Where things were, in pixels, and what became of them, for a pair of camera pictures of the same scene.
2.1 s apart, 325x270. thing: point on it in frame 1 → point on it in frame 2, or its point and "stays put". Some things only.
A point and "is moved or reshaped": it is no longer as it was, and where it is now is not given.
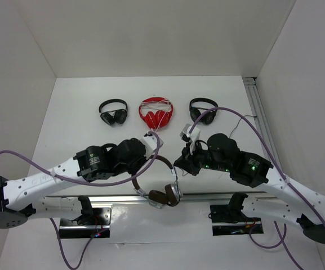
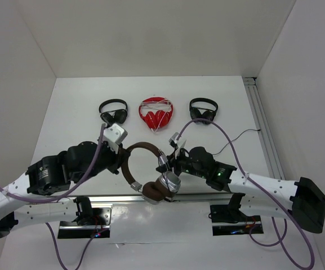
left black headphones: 110,117 stays put
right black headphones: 208,118 stays put
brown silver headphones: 171,196 is moved or reshaped
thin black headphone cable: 231,133 → 214,154
